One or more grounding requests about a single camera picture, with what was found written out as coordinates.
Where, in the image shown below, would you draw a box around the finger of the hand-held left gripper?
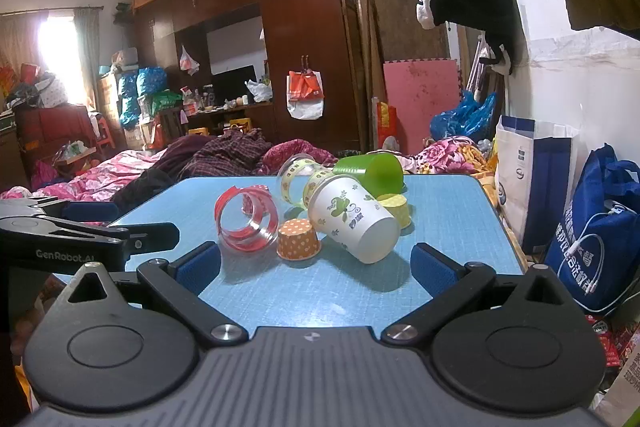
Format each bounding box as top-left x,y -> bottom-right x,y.
121,221 -> 180,257
62,202 -> 122,226

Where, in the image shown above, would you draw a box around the blue plastic bag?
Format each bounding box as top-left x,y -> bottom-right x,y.
429,90 -> 497,143

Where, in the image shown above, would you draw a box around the orange dotted small paper cup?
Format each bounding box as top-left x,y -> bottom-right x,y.
276,217 -> 322,262

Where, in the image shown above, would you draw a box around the green plastic cup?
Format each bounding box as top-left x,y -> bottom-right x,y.
332,150 -> 406,198

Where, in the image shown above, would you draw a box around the red floral quilt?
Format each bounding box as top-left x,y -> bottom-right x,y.
399,135 -> 497,176

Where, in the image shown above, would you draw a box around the red and yellow bag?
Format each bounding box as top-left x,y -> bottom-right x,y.
376,100 -> 399,150

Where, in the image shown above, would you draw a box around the red printed boxes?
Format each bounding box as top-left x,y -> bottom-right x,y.
584,314 -> 640,369

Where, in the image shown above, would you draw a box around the white and blue paper bag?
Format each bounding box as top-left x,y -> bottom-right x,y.
494,114 -> 581,254

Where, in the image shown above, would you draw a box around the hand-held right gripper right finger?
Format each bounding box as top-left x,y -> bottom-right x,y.
381,243 -> 573,349

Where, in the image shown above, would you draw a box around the stack of blue sacks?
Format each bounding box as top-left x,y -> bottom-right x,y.
117,66 -> 169,128

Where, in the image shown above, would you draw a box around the blue tote bag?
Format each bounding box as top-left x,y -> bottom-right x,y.
543,144 -> 640,314

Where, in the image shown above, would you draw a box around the orange and white shopping bag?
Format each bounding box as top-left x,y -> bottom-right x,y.
285,69 -> 325,121

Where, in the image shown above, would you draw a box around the pink floral blanket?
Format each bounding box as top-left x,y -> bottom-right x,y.
0,149 -> 182,204

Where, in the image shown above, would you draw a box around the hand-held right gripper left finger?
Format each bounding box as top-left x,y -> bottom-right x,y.
64,241 -> 249,350

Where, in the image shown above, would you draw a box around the magenta cloth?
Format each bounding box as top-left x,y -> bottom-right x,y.
259,139 -> 339,176

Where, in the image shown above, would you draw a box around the white hanging plastic bag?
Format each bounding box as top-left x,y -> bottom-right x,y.
178,45 -> 200,76

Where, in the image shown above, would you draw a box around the yellow small paper cup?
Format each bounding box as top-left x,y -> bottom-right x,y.
374,192 -> 413,229

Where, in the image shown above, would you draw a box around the dark brown wooden wardrobe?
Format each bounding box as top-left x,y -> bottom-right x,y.
131,0 -> 362,154

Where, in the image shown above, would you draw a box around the window curtain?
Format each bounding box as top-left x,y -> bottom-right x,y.
73,6 -> 101,114

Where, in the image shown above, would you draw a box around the clear plastic cup yellow pattern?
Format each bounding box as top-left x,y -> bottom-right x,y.
276,153 -> 335,210

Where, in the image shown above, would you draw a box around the clear plastic cup red stripes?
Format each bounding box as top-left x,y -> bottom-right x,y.
214,185 -> 280,253

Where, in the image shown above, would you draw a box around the pink foam mat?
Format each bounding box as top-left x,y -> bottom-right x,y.
383,59 -> 461,156

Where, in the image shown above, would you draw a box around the brown wooden board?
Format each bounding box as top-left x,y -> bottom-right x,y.
354,0 -> 452,148

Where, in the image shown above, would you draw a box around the dark plaid blanket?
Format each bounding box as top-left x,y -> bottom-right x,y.
174,128 -> 274,182

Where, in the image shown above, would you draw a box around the white paper cup green print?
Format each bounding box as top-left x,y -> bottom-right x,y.
307,175 -> 401,265

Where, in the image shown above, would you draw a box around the red cabinet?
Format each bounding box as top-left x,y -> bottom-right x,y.
14,105 -> 101,164

